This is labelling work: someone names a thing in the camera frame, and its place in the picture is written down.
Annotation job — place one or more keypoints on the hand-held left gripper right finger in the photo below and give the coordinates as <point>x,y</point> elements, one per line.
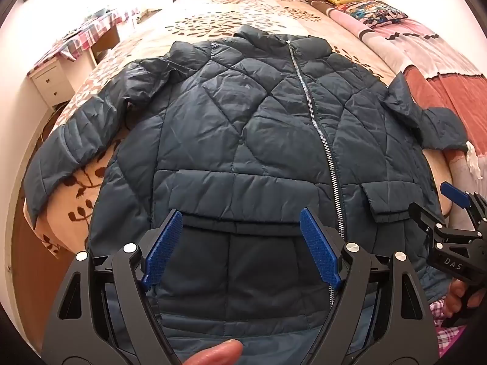
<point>317,247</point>

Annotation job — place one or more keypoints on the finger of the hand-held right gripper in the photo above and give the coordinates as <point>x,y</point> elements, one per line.
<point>426,218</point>
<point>454,194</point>

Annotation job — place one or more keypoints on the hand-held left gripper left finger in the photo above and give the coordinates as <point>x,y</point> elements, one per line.
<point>163,247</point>

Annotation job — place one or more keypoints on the dark teal quilted jacket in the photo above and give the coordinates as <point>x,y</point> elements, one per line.
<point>247,140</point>

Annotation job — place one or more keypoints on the person's right hand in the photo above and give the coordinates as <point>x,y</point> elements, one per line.
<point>456,292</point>

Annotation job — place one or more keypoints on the person's left hand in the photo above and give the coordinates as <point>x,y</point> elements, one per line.
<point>217,353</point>

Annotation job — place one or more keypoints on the person's pink plaid pants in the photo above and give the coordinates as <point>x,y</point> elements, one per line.
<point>447,340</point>

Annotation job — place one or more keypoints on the pink and red striped blanket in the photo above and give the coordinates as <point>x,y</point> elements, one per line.
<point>449,91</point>

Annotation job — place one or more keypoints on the colourful printed cushion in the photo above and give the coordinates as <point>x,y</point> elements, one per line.
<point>373,11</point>

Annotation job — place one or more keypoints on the white nightstand with drawers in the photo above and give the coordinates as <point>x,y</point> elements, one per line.
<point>49,80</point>

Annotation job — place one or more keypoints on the wooden desk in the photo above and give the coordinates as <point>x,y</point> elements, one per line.
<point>108,42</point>

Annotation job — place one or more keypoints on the plaid tablecloth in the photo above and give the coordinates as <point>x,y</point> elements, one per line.
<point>83,34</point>

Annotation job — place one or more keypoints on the brown cushion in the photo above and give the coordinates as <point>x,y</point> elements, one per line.
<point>315,2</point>

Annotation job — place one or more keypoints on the beige leaf-print bed blanket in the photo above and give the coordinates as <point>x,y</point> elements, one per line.
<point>228,11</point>

